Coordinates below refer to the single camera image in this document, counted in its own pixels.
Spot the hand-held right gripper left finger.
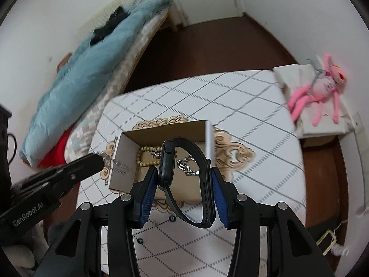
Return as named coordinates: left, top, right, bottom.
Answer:
left=34, top=166, right=160, bottom=277

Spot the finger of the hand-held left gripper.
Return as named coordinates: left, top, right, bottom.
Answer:
left=11, top=154, right=105, bottom=199

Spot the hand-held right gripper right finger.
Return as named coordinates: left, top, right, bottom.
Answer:
left=210, top=166, right=336, bottom=277

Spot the beige bead bracelet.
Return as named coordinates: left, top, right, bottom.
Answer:
left=135, top=146, right=164, bottom=168

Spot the black smartwatch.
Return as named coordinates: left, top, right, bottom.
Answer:
left=158, top=136, right=216, bottom=228

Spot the silver chain bracelet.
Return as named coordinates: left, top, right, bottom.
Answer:
left=151, top=151, right=204, bottom=177

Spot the cardboard jewelry box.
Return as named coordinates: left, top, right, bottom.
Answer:
left=109, top=120, right=215, bottom=202

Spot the red cloth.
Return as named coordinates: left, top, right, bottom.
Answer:
left=37, top=129, right=72, bottom=170

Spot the white checked tablecloth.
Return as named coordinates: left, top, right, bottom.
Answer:
left=75, top=69, right=307, bottom=277

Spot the light blue fluffy blanket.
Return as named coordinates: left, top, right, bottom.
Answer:
left=20, top=0, right=173, bottom=168

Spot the checked bed mattress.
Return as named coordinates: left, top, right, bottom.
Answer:
left=64, top=7, right=170, bottom=162

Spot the beige cloth-covered box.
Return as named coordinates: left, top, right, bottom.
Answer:
left=272, top=63, right=356, bottom=148

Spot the black cloth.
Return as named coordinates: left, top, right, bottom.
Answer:
left=89, top=7, right=131, bottom=47

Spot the pink plush toy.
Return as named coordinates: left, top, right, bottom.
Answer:
left=289, top=53, right=346, bottom=127

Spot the black device with cable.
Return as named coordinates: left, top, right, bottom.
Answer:
left=0, top=104, right=18, bottom=189

